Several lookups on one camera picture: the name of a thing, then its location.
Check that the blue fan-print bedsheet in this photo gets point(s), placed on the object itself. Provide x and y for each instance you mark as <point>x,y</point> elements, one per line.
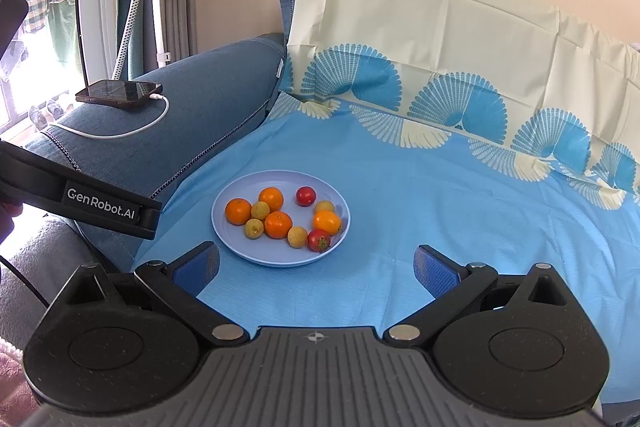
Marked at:
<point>450,207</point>

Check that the red cherry tomato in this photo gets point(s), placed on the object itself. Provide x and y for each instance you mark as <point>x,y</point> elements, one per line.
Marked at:
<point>305,195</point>
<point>319,240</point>

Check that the white window frame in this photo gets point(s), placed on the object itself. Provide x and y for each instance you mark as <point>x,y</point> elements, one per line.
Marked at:
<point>100,7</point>

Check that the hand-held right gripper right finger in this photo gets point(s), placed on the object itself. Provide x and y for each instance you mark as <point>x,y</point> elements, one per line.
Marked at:
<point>435,272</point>

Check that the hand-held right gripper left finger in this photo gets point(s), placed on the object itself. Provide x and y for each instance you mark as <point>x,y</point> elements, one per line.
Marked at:
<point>197,269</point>

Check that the small orange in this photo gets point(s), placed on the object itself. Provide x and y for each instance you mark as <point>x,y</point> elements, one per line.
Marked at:
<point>327,222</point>
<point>238,211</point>
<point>278,224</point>
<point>271,199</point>

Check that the tan longan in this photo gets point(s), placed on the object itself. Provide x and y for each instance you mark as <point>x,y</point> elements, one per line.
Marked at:
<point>254,228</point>
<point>260,210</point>
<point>297,237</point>
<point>325,207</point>

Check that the black smartphone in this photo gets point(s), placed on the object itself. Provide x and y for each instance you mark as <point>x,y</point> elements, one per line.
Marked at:
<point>117,93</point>

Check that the pairs of shoes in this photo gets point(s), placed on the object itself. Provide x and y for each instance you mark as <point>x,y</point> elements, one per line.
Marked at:
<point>47,111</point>

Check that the grey blanket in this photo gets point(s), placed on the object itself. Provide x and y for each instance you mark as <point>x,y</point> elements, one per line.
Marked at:
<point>40,257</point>

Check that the teal curtain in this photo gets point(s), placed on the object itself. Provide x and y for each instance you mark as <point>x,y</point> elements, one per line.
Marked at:
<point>131,52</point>

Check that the light blue plastic plate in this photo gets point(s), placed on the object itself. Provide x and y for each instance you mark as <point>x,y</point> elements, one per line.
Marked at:
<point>290,179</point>

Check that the pink cloth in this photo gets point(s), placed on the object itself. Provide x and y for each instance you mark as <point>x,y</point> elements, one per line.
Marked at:
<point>17,392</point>

